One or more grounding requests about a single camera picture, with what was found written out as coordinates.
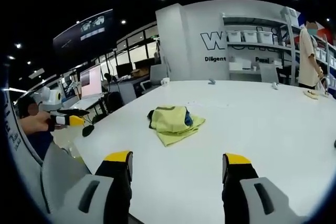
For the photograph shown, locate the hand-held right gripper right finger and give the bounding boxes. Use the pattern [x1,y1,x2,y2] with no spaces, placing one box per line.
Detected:
[222,152,305,224]

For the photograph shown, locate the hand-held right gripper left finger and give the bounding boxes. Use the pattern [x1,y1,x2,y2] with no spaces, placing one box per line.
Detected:
[56,150,133,224]

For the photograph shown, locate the yellow garment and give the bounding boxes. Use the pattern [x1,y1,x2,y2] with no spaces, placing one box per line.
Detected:
[147,105,206,147]

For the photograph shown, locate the person's left hand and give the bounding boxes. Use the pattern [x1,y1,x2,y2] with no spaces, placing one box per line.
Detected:
[35,112,56,132]

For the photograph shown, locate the black oval object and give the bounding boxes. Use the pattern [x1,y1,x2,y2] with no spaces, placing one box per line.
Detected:
[82,125,95,137]

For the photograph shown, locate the person's blue clothing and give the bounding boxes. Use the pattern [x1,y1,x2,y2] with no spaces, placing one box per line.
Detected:
[28,129,55,161]

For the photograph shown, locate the black office chair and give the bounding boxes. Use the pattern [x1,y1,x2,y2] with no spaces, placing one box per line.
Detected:
[104,91,124,114]

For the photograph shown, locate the person's grey clothing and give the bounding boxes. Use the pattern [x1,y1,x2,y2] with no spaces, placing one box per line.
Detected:
[39,141,92,216]

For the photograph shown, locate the black computer monitor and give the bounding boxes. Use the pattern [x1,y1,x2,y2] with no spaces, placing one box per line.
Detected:
[115,62,133,78]

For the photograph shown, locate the dark hanging display screen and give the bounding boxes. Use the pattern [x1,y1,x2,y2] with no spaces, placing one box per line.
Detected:
[52,8,114,57]

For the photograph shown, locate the grey upright panel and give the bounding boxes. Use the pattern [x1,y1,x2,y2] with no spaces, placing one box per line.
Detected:
[258,63,280,84]

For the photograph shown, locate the wooden tray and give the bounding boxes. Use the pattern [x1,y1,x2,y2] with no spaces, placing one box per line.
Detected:
[302,90,320,101]

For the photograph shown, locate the grey metal shelf unit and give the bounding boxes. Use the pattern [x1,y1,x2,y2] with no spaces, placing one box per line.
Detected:
[222,7,336,88]

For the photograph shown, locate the white storage bin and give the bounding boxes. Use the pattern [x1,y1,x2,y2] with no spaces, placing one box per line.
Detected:
[227,30,242,43]
[258,31,274,44]
[243,30,257,43]

